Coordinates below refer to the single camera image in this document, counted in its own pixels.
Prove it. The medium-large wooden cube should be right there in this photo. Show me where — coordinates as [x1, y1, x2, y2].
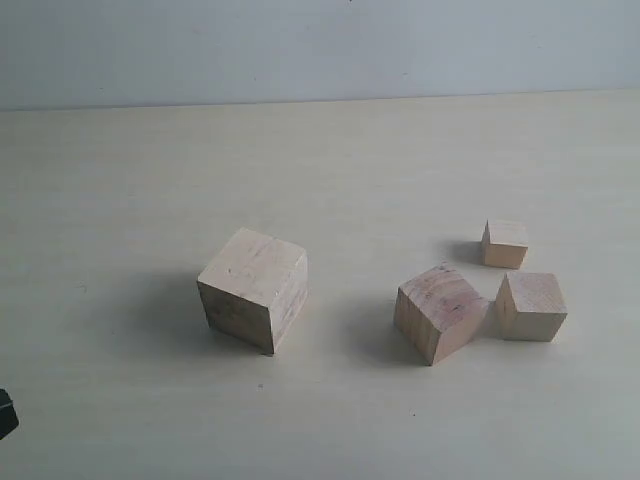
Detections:
[393, 263, 489, 366]

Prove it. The black object at left edge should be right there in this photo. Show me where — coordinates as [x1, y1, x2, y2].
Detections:
[0, 388, 19, 439]

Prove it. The medium wooden cube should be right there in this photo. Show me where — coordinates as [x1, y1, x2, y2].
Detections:
[495, 271, 568, 342]

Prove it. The small wooden cube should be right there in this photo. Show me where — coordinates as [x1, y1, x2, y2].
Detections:
[481, 219, 529, 269]

